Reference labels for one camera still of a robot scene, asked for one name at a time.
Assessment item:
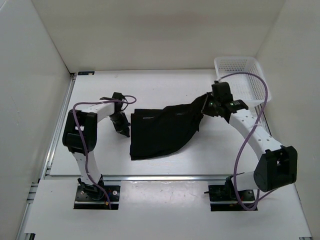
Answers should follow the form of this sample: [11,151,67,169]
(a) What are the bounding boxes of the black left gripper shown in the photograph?
[108,112,130,137]

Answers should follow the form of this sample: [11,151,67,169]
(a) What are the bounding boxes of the black shorts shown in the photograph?
[129,94,207,161]

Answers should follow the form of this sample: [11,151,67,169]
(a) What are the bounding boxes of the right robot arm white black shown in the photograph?
[202,81,298,200]

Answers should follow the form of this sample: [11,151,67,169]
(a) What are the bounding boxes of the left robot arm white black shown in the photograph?
[62,92,137,202]

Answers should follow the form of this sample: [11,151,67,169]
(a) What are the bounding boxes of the white perforated plastic basket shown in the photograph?
[214,56,272,107]

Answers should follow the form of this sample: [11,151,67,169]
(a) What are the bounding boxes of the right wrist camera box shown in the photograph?
[211,81,233,103]

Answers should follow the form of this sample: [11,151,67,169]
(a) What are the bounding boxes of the aluminium front rail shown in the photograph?
[102,174,230,182]

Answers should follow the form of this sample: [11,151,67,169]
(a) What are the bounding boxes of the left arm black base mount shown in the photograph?
[73,184,121,210]

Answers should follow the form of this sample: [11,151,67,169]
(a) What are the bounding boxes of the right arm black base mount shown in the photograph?
[204,176,256,212]

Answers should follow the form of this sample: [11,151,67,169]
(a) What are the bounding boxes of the aluminium left side rail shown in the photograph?
[15,73,78,240]

